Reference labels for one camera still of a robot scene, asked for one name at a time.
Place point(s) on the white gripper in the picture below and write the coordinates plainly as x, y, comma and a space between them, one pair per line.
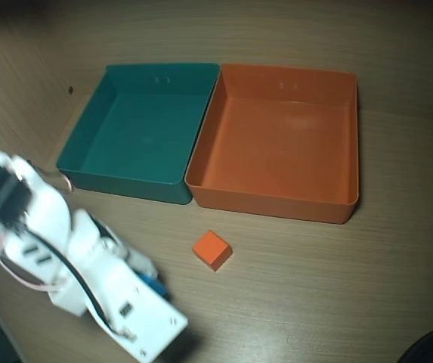
134, 263

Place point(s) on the teal plastic box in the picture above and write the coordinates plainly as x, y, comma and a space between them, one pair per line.
133, 143

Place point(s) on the orange plastic box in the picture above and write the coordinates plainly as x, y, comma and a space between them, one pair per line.
276, 151

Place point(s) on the orange cube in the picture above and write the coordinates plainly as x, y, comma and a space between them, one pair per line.
210, 249

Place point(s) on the blue cube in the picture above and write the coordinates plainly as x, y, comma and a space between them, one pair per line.
152, 282

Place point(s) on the white wrist camera mount plate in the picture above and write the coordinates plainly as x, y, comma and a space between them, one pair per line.
140, 310

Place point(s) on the metal screw in wall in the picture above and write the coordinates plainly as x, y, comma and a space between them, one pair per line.
70, 90

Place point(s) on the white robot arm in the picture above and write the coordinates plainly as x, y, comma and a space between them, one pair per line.
50, 208

